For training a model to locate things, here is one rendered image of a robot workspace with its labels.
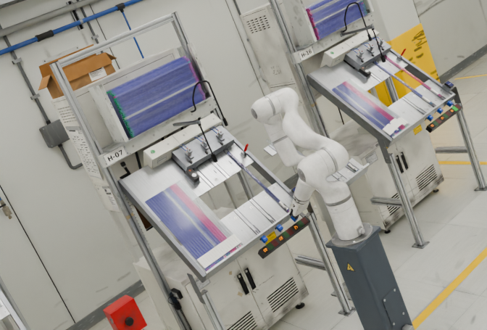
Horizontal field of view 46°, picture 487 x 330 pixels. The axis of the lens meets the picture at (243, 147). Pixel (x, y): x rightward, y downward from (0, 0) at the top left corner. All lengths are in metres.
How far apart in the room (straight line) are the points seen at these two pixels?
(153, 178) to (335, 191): 1.08
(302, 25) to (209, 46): 1.48
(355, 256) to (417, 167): 1.77
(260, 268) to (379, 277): 0.92
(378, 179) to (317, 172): 1.56
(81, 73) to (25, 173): 1.31
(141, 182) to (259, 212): 0.65
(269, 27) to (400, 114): 1.04
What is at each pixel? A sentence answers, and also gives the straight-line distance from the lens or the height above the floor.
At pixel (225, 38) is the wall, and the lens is 5.21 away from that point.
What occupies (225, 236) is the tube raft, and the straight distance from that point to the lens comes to 2.91.
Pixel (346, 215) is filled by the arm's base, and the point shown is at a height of 0.82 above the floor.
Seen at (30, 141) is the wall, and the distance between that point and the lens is 4.46.
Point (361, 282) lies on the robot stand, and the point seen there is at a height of 0.51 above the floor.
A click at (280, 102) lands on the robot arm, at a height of 1.34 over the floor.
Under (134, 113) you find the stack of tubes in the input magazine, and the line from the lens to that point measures 3.08.
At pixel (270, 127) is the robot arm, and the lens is 2.77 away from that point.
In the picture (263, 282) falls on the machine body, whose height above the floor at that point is 0.32.
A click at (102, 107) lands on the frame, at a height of 1.59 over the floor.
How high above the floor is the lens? 1.85
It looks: 14 degrees down
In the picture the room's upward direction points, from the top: 23 degrees counter-clockwise
